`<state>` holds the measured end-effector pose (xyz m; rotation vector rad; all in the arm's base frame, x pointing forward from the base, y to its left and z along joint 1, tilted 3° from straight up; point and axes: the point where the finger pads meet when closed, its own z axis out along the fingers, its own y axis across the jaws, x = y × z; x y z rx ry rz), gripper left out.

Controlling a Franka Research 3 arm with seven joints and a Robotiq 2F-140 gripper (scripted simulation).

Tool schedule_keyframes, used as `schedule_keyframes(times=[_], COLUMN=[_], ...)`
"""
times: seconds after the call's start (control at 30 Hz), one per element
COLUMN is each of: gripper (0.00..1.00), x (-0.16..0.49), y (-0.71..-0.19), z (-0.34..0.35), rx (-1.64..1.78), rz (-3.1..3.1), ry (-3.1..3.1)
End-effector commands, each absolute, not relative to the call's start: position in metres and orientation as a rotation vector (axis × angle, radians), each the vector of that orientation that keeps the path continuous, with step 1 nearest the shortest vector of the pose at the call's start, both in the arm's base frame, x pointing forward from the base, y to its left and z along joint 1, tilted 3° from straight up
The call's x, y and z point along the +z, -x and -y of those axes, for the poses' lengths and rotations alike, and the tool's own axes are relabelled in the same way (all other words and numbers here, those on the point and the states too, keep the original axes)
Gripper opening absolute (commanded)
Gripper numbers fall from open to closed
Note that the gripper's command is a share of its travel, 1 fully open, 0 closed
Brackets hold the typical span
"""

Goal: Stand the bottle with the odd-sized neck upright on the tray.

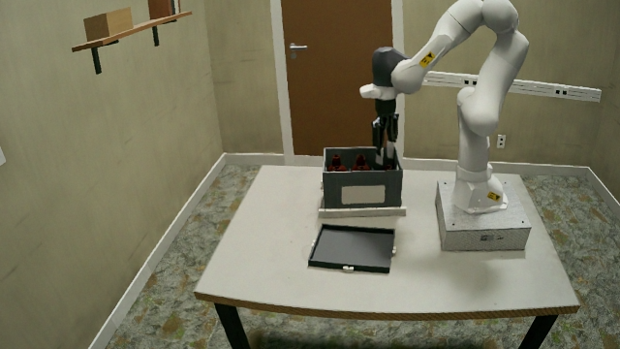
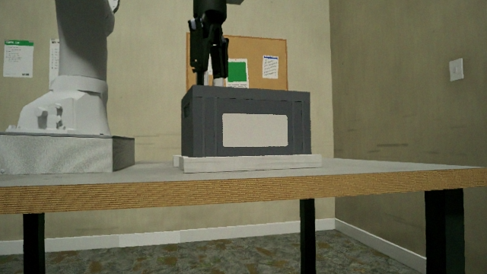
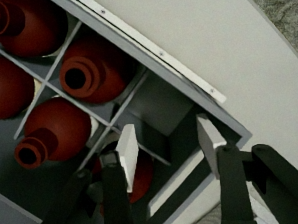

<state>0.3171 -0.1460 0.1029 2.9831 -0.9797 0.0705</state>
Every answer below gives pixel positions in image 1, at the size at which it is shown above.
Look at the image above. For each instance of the dark grey crate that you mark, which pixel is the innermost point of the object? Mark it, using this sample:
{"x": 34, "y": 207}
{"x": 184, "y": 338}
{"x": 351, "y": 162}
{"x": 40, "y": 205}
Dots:
{"x": 361, "y": 189}

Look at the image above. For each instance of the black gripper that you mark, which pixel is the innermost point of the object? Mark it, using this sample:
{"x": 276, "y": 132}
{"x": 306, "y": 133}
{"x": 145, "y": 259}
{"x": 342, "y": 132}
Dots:
{"x": 378, "y": 132}

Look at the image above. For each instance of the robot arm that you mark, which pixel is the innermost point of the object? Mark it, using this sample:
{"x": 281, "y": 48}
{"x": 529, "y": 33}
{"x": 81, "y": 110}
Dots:
{"x": 476, "y": 189}

